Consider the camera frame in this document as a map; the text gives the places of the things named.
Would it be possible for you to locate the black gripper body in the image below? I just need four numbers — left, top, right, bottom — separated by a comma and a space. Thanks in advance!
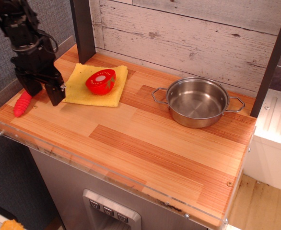
11, 35, 64, 86

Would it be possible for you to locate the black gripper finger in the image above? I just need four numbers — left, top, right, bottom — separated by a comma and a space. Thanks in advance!
45, 84, 66, 106
15, 70, 42, 96

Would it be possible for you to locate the red handled metal fork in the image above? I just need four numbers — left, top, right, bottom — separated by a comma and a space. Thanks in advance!
13, 91, 32, 117

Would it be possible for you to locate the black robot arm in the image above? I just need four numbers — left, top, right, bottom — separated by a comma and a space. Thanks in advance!
0, 0, 65, 106

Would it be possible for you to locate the yellow cloth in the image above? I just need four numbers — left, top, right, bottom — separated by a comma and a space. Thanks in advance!
63, 64, 128, 107

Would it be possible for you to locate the red toy tomato half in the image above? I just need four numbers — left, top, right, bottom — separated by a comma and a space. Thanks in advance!
85, 69, 116, 95

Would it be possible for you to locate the grey cabinet with dispenser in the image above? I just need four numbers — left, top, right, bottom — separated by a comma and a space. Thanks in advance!
30, 149, 205, 230

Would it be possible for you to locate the small steel pot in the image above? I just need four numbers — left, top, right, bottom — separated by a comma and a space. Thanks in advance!
152, 77, 245, 128

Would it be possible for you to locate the orange yellow object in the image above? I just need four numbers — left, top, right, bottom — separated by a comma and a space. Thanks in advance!
0, 219, 24, 230

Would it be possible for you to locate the dark left post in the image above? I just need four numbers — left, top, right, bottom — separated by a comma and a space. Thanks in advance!
70, 0, 96, 64

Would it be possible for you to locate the dark post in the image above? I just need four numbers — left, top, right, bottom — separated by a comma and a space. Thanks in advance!
250, 28, 281, 118
70, 0, 96, 64

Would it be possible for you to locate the dark right post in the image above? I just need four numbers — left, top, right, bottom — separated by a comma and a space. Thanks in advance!
250, 28, 281, 118

